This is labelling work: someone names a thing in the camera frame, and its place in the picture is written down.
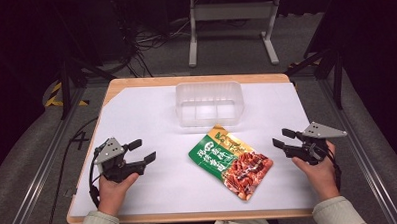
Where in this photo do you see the white table mat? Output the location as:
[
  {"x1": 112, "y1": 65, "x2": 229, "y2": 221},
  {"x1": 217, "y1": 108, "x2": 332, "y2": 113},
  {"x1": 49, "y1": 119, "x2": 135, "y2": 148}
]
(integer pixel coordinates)
[{"x1": 65, "y1": 80, "x2": 320, "y2": 219}]

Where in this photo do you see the clear plastic container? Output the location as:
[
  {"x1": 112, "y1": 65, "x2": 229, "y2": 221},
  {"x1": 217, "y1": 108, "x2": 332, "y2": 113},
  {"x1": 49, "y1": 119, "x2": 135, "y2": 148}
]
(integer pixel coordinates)
[{"x1": 173, "y1": 79, "x2": 247, "y2": 129}]

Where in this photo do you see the aluminium rail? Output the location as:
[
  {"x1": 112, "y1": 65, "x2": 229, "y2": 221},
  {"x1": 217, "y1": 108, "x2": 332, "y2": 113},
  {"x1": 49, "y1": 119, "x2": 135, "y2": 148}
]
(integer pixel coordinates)
[
  {"x1": 317, "y1": 74, "x2": 397, "y2": 224},
  {"x1": 0, "y1": 85, "x2": 92, "y2": 224}
]

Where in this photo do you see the person's left hand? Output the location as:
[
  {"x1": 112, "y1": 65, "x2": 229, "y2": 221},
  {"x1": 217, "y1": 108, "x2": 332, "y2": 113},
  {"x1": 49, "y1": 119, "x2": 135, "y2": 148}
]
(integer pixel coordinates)
[{"x1": 96, "y1": 172, "x2": 142, "y2": 218}]

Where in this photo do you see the black floor cable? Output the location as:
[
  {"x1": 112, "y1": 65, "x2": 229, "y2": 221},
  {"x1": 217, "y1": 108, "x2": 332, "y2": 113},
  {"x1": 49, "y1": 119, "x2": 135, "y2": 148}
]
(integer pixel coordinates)
[{"x1": 41, "y1": 115, "x2": 103, "y2": 224}]

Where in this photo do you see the black metal stand leg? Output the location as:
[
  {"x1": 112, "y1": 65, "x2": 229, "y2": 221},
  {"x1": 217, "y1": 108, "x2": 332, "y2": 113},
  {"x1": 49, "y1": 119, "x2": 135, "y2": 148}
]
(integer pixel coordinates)
[
  {"x1": 282, "y1": 45, "x2": 347, "y2": 113},
  {"x1": 57, "y1": 53, "x2": 119, "y2": 121}
]

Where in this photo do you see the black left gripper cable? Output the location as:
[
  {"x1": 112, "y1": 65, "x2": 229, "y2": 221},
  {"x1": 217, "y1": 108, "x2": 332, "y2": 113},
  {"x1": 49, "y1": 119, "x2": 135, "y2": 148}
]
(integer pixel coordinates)
[{"x1": 87, "y1": 148, "x2": 103, "y2": 209}]

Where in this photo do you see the green and orange snack packet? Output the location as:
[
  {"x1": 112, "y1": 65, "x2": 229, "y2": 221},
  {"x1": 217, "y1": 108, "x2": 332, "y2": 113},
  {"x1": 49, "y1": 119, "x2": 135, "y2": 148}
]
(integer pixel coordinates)
[{"x1": 186, "y1": 121, "x2": 277, "y2": 204}]

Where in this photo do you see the bundle of black cables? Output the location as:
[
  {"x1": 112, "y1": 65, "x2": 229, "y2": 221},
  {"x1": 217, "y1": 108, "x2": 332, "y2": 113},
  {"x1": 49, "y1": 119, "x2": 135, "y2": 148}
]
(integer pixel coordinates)
[{"x1": 114, "y1": 0, "x2": 194, "y2": 80}]

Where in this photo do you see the yellow and black tape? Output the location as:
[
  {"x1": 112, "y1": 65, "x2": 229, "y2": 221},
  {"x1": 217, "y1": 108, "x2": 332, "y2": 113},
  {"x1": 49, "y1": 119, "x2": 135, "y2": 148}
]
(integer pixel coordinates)
[{"x1": 43, "y1": 80, "x2": 89, "y2": 108}]

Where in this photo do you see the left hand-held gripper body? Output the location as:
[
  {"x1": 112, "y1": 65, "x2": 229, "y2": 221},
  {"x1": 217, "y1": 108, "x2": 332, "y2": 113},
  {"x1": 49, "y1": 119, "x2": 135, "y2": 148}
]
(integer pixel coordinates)
[{"x1": 92, "y1": 136, "x2": 147, "y2": 185}]

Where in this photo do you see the white metal stand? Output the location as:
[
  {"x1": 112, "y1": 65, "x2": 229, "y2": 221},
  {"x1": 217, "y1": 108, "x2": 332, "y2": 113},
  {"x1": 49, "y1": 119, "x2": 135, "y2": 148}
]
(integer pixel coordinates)
[{"x1": 186, "y1": 0, "x2": 284, "y2": 69}]

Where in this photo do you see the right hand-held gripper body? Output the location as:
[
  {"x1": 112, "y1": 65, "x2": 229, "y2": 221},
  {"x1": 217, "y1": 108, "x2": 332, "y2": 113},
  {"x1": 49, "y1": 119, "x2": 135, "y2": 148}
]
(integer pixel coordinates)
[{"x1": 286, "y1": 120, "x2": 349, "y2": 167}]

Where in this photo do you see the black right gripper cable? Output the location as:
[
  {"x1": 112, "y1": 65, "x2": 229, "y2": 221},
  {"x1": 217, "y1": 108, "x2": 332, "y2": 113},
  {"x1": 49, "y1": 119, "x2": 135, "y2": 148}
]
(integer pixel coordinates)
[{"x1": 325, "y1": 143, "x2": 343, "y2": 193}]

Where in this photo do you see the person's right hand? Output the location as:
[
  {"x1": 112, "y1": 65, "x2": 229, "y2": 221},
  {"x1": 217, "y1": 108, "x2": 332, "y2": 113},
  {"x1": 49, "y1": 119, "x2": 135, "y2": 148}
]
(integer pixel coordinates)
[{"x1": 290, "y1": 139, "x2": 342, "y2": 204}]

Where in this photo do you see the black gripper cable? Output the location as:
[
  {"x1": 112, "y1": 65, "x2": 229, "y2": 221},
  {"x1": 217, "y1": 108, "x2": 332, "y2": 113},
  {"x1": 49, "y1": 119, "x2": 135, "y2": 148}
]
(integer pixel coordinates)
[
  {"x1": 87, "y1": 148, "x2": 103, "y2": 209},
  {"x1": 325, "y1": 143, "x2": 343, "y2": 193}
]

